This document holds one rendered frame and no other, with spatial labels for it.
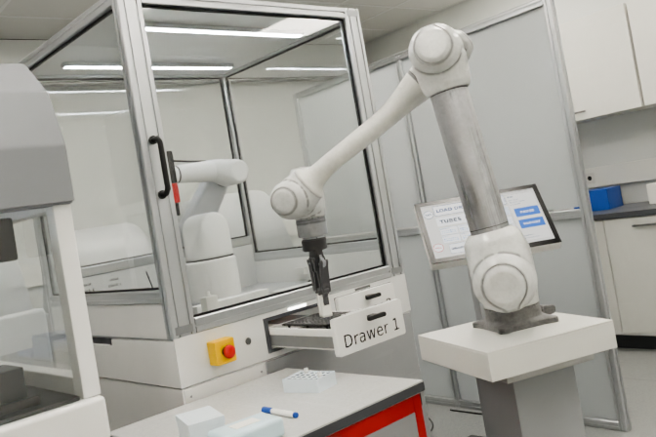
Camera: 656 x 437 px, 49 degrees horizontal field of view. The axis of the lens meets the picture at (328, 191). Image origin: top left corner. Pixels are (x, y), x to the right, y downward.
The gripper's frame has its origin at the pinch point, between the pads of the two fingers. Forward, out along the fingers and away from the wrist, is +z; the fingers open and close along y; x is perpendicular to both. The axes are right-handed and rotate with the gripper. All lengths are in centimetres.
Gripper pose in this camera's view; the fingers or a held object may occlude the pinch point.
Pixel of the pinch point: (324, 304)
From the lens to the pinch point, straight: 214.8
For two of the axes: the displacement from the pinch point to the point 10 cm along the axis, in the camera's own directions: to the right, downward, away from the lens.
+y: -3.3, 0.7, 9.4
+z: 1.6, 9.9, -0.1
